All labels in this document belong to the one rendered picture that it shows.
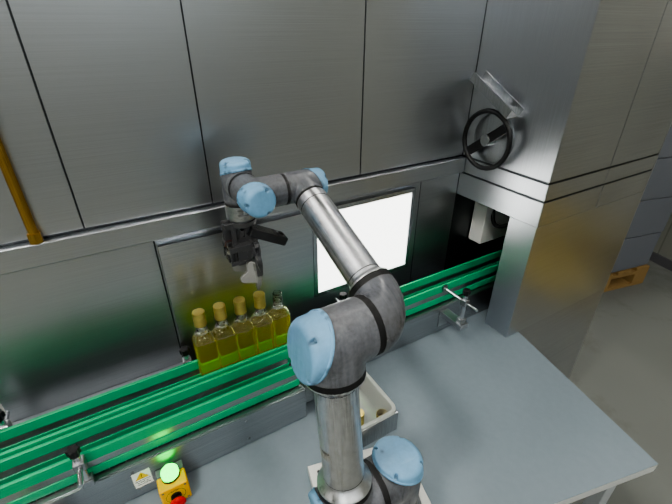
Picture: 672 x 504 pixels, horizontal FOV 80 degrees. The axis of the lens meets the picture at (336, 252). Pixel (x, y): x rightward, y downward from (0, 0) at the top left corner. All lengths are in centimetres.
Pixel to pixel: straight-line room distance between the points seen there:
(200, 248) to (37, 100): 49
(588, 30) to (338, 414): 118
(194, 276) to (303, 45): 71
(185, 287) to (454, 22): 118
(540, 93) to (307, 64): 72
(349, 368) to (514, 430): 86
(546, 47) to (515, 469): 123
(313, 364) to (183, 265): 66
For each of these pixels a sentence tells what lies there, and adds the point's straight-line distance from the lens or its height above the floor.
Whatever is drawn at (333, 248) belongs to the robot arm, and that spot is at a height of 144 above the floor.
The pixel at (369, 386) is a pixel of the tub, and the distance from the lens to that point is 139.
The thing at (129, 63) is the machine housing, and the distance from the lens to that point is 110.
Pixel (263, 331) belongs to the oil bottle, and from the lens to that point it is 124.
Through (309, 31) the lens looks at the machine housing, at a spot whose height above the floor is 183.
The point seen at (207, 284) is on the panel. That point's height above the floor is 116.
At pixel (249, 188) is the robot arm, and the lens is 89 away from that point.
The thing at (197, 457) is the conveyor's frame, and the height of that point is 80.
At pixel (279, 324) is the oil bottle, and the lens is 126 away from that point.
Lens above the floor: 185
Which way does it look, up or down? 30 degrees down
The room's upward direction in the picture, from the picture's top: straight up
